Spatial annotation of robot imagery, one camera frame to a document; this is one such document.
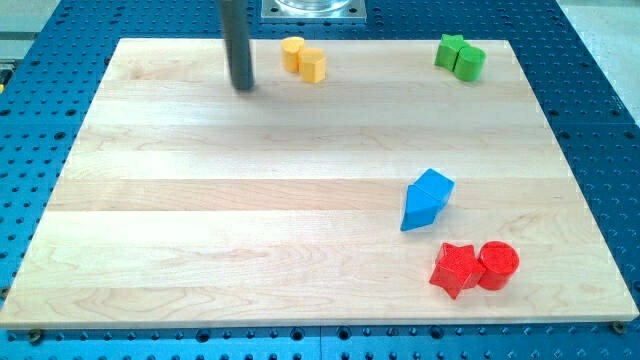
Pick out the blue triangle block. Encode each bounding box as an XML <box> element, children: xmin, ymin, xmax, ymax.
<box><xmin>400</xmin><ymin>185</ymin><xmax>440</xmax><ymax>231</ymax></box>

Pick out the blue cube block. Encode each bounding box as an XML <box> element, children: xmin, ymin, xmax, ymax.
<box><xmin>414</xmin><ymin>168</ymin><xmax>455</xmax><ymax>210</ymax></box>

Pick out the yellow pentagon block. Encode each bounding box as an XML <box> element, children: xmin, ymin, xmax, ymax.
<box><xmin>299</xmin><ymin>48</ymin><xmax>327</xmax><ymax>83</ymax></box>

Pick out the light wooden board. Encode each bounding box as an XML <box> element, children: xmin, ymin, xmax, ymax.
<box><xmin>1</xmin><ymin>38</ymin><xmax>638</xmax><ymax>329</ymax></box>

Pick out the yellow heart block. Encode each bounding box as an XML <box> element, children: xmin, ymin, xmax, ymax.
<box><xmin>281</xmin><ymin>36</ymin><xmax>305</xmax><ymax>73</ymax></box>

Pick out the red star block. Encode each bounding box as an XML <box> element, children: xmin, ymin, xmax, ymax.
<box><xmin>429</xmin><ymin>243</ymin><xmax>486</xmax><ymax>300</ymax></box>

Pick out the green star block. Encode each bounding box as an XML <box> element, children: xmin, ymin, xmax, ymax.
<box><xmin>434</xmin><ymin>34</ymin><xmax>469</xmax><ymax>71</ymax></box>

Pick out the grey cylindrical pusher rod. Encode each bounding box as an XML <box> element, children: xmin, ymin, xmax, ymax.
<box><xmin>219</xmin><ymin>0</ymin><xmax>255</xmax><ymax>91</ymax></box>

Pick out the green heart block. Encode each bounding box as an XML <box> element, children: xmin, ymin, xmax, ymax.
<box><xmin>453</xmin><ymin>46</ymin><xmax>486</xmax><ymax>82</ymax></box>

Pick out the red cylinder block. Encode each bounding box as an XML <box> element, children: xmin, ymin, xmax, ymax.
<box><xmin>478</xmin><ymin>241</ymin><xmax>520</xmax><ymax>291</ymax></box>

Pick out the blue perforated table plate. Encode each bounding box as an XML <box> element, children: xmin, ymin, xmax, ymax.
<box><xmin>1</xmin><ymin>1</ymin><xmax>639</xmax><ymax>359</ymax></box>

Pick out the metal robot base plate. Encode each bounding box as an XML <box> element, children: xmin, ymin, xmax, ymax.
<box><xmin>260</xmin><ymin>0</ymin><xmax>367</xmax><ymax>23</ymax></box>

